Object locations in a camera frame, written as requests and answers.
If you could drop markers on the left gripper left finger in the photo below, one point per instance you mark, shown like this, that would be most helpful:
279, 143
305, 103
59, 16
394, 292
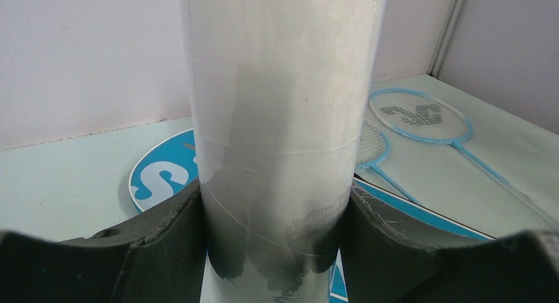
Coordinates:
156, 256

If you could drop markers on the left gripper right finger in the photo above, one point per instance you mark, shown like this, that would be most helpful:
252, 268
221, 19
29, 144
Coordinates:
394, 251

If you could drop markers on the white shuttlecock tube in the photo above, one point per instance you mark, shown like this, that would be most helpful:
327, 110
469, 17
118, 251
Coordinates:
278, 101

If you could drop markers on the left blue badminton racket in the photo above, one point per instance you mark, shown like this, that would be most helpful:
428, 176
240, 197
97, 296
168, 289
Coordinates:
373, 148

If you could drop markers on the blue badminton racket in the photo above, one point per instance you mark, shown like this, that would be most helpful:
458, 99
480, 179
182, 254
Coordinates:
373, 148
421, 117

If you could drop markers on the right blue badminton racket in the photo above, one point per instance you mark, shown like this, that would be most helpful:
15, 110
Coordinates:
421, 117

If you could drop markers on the blue racket cover bag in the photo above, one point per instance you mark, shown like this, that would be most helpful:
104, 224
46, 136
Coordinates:
171, 165

